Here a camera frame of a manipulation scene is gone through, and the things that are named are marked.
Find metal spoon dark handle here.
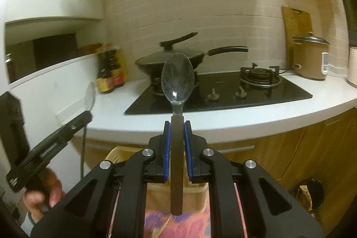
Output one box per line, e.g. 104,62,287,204
161,55,194,216

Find left hand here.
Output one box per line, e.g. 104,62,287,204
23,168,65,223

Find tan plastic utensil basket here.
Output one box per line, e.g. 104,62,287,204
105,145,210,212

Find floral pink table cloth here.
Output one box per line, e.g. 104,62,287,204
109,183,249,238

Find black trash bin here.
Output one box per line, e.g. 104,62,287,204
293,178,326,213

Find wooden base cabinets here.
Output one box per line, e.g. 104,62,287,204
72,106,357,236

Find dark sauce bottle yellow label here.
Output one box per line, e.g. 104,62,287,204
96,47,114,94

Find black gas stove top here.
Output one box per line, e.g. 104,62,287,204
124,64,313,116

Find sauce bottle red label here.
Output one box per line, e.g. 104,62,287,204
111,46,127,88

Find black wok with lid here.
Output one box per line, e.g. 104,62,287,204
135,32,249,77

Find beige rice cooker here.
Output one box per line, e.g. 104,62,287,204
292,32,329,81

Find wooden cutting board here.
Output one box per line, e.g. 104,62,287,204
281,7,312,68

